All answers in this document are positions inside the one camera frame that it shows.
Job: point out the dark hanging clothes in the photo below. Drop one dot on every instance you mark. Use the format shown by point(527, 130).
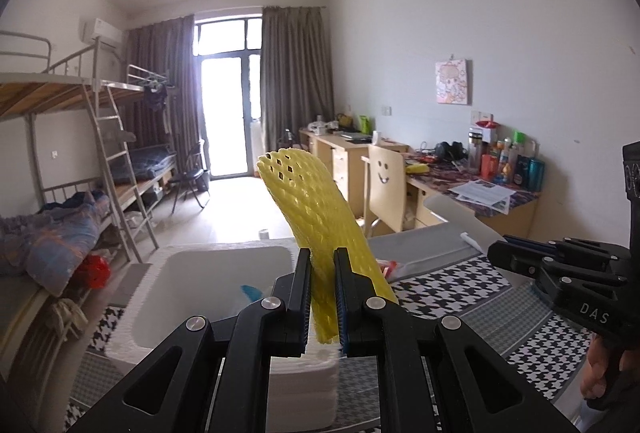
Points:
point(156, 99)

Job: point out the black headphones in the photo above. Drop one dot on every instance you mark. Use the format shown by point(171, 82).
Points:
point(450, 150)

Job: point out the glass balcony door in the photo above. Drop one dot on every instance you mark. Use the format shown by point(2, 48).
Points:
point(225, 113)

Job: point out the blue face mask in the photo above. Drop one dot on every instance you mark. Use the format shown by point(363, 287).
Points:
point(250, 293)

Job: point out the blue orange quilt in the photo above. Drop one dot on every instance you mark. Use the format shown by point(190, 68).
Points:
point(50, 243)

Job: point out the green paper bag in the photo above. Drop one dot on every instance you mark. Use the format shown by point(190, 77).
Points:
point(365, 123)

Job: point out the black folding chair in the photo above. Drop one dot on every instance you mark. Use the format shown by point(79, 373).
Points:
point(192, 175)

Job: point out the red plastic bag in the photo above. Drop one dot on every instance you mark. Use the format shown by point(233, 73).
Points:
point(92, 270)

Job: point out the pink cartoon wall picture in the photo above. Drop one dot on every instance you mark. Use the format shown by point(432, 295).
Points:
point(452, 82)

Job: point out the patterned desk cloth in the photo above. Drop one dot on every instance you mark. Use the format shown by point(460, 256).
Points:
point(520, 198)

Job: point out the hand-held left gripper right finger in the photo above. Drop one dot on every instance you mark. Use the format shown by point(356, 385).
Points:
point(342, 308)

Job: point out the yellow foam fruit net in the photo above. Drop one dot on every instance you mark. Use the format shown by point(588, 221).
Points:
point(310, 203)

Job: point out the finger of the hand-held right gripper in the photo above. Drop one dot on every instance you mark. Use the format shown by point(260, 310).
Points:
point(575, 250)
point(520, 263)

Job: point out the grey brown curtain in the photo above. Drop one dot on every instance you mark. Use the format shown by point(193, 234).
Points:
point(165, 88)
point(297, 78)

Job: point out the metal bunk bed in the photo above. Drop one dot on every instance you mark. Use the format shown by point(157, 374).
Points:
point(30, 95)
point(150, 160)

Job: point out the white printed papers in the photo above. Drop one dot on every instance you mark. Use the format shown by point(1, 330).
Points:
point(482, 193)

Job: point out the white air conditioner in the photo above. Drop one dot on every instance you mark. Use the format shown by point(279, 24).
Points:
point(100, 30)

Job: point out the wooden desk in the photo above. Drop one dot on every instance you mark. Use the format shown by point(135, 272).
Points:
point(522, 220)
point(345, 168)

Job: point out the red snack packet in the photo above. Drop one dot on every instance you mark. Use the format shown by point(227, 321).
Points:
point(387, 269)

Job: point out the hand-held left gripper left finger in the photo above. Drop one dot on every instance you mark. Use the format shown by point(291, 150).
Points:
point(300, 293)

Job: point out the person's right hand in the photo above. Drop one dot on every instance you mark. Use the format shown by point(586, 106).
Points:
point(592, 368)

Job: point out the houndstooth table mat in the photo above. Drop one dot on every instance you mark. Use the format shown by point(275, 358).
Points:
point(450, 288)

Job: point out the wooden chair with smiley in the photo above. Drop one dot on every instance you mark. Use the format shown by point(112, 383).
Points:
point(385, 193)

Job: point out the white foam box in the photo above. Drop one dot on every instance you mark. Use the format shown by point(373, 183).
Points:
point(200, 273)

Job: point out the row of toiletry bottles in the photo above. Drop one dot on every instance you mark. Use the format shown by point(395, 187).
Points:
point(505, 163)

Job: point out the yellow pouch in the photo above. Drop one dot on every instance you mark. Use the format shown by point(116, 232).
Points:
point(417, 168)

